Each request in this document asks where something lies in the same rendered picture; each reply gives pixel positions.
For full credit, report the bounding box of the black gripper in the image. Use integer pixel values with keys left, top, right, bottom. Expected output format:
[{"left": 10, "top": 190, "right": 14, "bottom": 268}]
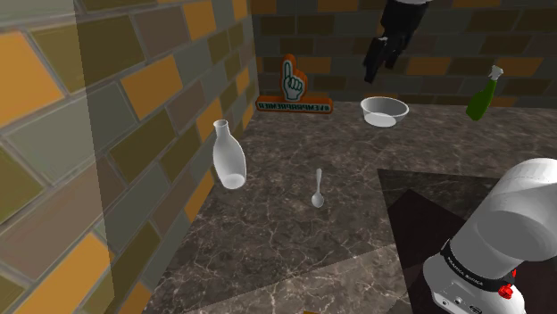
[{"left": 362, "top": 0, "right": 430, "bottom": 85}]

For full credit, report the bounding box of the white bowl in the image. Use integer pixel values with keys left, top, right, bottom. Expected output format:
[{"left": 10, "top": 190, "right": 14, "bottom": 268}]
[{"left": 359, "top": 96, "right": 411, "bottom": 129}]

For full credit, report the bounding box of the orange foam finger figure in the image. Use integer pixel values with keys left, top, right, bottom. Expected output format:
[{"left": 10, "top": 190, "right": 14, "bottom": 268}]
[{"left": 254, "top": 53, "right": 335, "bottom": 115}]

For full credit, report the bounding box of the green spray bottle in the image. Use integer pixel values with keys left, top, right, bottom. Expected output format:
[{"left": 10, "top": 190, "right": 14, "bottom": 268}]
[{"left": 464, "top": 64, "right": 505, "bottom": 122}]

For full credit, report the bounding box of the silver spoon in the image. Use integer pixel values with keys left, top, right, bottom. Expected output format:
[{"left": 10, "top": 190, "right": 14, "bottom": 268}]
[{"left": 310, "top": 168, "right": 326, "bottom": 210}]

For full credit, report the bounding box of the white glass vase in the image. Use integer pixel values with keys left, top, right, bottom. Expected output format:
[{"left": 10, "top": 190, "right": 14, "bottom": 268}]
[{"left": 212, "top": 119, "right": 248, "bottom": 191}]

